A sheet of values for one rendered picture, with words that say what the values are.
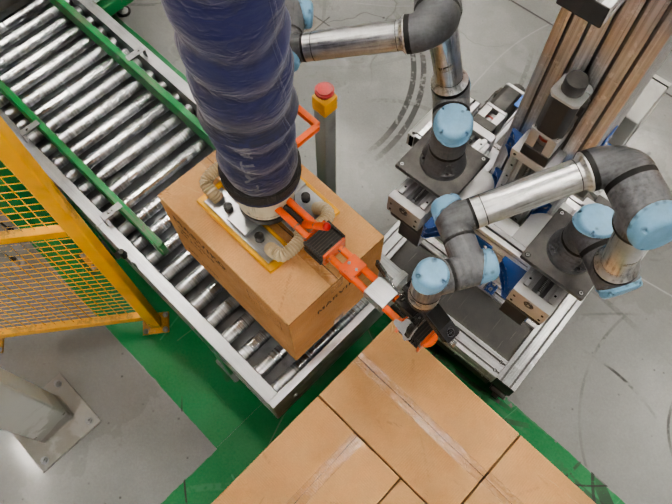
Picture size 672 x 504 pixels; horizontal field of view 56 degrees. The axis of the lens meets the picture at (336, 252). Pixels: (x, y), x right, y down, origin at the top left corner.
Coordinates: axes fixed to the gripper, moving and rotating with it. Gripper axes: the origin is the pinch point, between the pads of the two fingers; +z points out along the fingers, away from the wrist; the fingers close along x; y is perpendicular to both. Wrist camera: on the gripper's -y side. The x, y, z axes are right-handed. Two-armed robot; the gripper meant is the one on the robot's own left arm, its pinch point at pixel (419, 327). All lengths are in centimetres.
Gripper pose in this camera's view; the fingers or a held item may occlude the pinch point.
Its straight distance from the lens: 169.4
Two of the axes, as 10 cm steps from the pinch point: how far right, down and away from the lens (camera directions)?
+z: 0.0, 4.1, 9.1
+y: -7.0, -6.5, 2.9
